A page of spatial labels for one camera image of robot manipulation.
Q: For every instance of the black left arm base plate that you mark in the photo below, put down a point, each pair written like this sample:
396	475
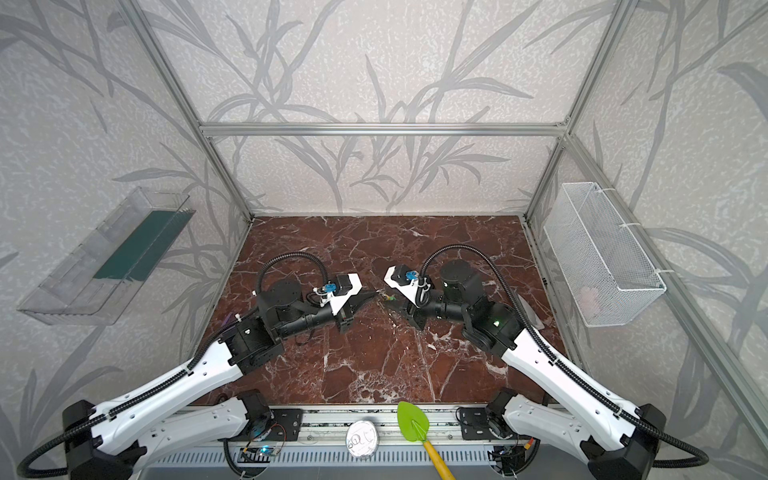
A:
282	424

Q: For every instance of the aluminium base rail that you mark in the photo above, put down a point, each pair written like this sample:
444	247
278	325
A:
322	443

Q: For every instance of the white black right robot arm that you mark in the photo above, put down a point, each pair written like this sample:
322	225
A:
582	427

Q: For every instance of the round silver tin lid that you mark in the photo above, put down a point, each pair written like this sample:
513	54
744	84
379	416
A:
362	439

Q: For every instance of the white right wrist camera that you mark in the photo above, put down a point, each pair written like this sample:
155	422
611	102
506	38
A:
410	283

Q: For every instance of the green toy shovel yellow handle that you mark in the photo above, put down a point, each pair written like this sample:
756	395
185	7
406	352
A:
414	426

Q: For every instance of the pink object in basket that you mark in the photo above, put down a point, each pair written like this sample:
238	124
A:
588	300

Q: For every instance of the grey metal tongs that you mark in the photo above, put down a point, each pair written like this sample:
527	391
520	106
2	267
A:
528	316

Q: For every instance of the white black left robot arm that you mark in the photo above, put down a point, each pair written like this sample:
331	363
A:
117	438

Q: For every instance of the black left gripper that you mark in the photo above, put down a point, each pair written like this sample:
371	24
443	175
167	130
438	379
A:
345	312

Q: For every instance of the white wire mesh basket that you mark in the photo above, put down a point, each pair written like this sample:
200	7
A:
596	247

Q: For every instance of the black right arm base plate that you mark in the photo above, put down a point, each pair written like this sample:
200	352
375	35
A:
479	424

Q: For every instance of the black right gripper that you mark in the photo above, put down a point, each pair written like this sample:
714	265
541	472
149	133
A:
414	310

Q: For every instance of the clear plastic wall tray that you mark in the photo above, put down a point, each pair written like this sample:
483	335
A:
95	283

